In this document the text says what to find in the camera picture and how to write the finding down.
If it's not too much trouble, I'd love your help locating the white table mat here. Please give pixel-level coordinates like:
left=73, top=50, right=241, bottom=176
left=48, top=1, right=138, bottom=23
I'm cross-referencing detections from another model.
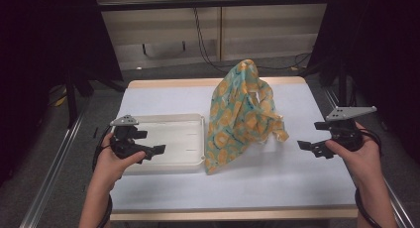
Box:
left=110, top=82, right=358, bottom=212

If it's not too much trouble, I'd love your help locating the white plastic tray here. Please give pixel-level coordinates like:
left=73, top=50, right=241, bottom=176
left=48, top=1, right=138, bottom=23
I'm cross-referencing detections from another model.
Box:
left=112, top=113, right=206, bottom=174

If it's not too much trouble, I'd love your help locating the black curtain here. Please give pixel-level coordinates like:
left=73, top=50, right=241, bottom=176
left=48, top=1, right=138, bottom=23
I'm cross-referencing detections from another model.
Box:
left=0, top=0, right=124, bottom=186
left=306, top=0, right=420, bottom=163

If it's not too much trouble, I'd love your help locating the person's right hand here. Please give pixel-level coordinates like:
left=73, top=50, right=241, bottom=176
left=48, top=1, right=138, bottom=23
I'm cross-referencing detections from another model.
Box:
left=325, top=122, right=384, bottom=189

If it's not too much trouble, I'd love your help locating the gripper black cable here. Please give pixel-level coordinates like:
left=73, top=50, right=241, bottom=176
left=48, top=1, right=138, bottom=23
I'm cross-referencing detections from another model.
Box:
left=91, top=125, right=114, bottom=228
left=354, top=128, right=384, bottom=228

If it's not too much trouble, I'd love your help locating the black horizontal bar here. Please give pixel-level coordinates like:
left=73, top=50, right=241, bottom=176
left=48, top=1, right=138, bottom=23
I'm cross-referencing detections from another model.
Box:
left=97, top=0, right=331, bottom=13

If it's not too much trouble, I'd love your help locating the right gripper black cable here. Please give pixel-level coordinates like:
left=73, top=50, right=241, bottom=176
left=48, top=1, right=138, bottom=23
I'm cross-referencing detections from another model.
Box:
left=354, top=128, right=384, bottom=228

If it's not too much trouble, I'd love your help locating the person's left hand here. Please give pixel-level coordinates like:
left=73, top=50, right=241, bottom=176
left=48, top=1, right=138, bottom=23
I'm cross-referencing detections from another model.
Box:
left=93, top=132, right=147, bottom=186

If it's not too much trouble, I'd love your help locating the wooden table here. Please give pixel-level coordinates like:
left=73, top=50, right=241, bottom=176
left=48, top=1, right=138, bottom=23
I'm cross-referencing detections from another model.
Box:
left=109, top=76, right=360, bottom=222

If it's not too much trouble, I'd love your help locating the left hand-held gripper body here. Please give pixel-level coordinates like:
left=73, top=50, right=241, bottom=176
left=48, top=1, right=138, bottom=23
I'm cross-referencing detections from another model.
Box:
left=109, top=114, right=148, bottom=161

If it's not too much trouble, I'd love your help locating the aluminium floor rail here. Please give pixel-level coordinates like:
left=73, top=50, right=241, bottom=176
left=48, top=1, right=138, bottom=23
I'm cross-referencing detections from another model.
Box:
left=19, top=102, right=87, bottom=228
left=323, top=85, right=420, bottom=228

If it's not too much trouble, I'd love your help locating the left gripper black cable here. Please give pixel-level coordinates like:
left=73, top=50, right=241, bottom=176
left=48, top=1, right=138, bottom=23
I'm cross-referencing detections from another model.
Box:
left=91, top=125, right=114, bottom=228

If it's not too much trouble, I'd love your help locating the black wall cable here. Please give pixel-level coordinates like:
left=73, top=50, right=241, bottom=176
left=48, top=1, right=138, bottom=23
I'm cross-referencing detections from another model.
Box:
left=192, top=6, right=312, bottom=74

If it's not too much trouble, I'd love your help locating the teal orange patterned bag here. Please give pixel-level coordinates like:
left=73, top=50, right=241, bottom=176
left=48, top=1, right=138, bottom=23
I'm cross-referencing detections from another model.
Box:
left=204, top=58, right=290, bottom=175

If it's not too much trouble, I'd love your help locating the black metal stand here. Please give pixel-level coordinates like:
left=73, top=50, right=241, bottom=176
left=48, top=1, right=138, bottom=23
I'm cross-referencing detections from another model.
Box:
left=336, top=62, right=359, bottom=107
left=63, top=68, right=127, bottom=129

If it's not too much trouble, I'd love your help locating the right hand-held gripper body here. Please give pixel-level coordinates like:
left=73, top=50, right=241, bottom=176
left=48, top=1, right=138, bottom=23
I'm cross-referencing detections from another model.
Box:
left=325, top=105, right=378, bottom=153

